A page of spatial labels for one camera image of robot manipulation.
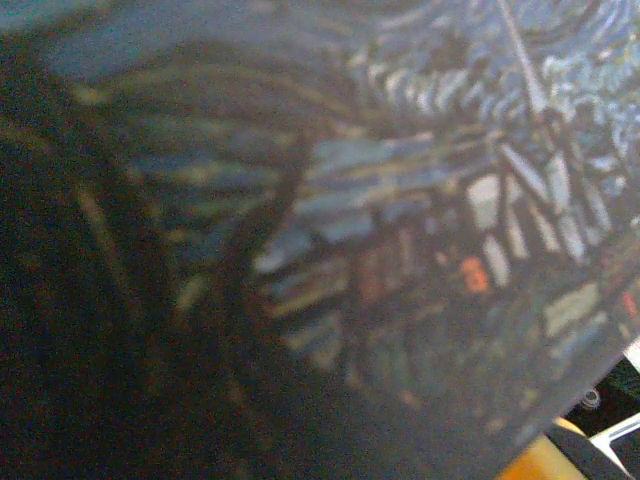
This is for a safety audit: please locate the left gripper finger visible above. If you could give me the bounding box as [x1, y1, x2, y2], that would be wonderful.
[499, 357, 640, 480]

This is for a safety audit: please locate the blue starry night box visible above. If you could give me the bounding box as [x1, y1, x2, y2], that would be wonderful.
[0, 0, 640, 480]

